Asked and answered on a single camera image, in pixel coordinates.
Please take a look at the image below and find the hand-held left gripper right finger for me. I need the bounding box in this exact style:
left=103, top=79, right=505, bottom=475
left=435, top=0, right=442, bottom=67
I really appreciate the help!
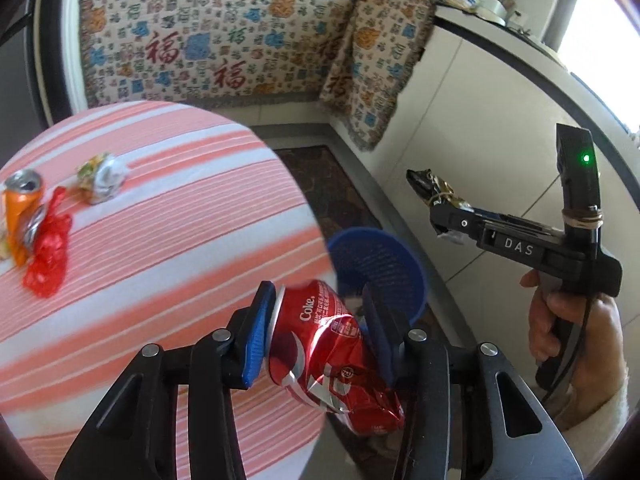
left=362, top=282, right=583, bottom=480

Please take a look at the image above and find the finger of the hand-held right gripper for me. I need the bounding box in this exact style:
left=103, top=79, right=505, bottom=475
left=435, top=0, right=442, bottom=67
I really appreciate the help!
left=430, top=205, right=482, bottom=247

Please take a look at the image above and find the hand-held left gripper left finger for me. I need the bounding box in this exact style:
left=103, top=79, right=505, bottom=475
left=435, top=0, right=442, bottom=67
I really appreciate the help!
left=55, top=281, right=278, bottom=480

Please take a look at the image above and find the dark wrapper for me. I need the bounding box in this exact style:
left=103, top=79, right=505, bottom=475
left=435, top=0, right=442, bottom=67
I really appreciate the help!
left=406, top=167, right=473, bottom=246

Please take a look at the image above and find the red crushed drink can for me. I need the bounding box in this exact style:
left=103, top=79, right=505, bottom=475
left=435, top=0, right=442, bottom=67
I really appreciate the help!
left=267, top=280, right=406, bottom=436

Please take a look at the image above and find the blue plastic basket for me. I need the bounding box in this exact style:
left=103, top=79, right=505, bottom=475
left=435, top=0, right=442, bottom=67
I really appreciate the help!
left=326, top=227, right=428, bottom=336

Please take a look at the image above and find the foil wrapper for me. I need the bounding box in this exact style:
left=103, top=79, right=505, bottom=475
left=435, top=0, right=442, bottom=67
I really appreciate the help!
left=76, top=152, right=128, bottom=206

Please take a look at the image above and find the red plastic bag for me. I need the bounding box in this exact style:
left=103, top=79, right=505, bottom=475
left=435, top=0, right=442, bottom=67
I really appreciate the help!
left=22, top=186, right=72, bottom=298

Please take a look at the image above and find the orange crushed drink can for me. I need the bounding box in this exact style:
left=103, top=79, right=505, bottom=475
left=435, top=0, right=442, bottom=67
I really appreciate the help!
left=4, top=169, right=46, bottom=267

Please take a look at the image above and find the person's right forearm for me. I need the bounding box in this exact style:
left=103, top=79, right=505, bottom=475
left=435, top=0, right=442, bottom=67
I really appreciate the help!
left=550, top=375, right=633, bottom=433

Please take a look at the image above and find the person's right hand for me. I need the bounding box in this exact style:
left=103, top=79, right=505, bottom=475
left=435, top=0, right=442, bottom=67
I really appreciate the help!
left=520, top=270, right=627, bottom=413

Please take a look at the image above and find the white kitchen counter cabinet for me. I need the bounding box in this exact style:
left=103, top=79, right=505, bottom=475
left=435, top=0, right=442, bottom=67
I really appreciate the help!
left=375, top=5, right=640, bottom=321

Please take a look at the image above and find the round striped-cloth table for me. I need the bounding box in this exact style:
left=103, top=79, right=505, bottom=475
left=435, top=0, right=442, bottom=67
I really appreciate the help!
left=0, top=100, right=331, bottom=480

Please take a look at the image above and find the hexagon patterned rug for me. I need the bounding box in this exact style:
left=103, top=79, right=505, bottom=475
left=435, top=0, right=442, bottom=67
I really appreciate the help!
left=272, top=145, right=451, bottom=361

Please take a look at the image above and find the small printed cloth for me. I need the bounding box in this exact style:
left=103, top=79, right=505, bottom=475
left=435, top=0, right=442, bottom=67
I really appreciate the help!
left=320, top=0, right=437, bottom=152

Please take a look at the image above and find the window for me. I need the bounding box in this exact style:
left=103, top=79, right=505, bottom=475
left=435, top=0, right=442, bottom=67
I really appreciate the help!
left=557, top=0, right=640, bottom=136

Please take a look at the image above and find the large printed cloth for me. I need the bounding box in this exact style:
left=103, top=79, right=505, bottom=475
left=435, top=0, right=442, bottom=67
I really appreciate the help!
left=77, top=0, right=363, bottom=111

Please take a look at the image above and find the grey refrigerator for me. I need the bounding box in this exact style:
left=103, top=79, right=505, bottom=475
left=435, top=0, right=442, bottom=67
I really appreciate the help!
left=0, top=25, right=46, bottom=161

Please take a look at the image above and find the black cable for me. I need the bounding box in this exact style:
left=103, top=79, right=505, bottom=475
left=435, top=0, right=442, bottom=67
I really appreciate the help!
left=542, top=295, right=597, bottom=402

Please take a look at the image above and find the black door frame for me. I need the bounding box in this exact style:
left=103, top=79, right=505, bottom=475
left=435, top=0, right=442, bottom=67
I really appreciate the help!
left=22, top=0, right=76, bottom=126

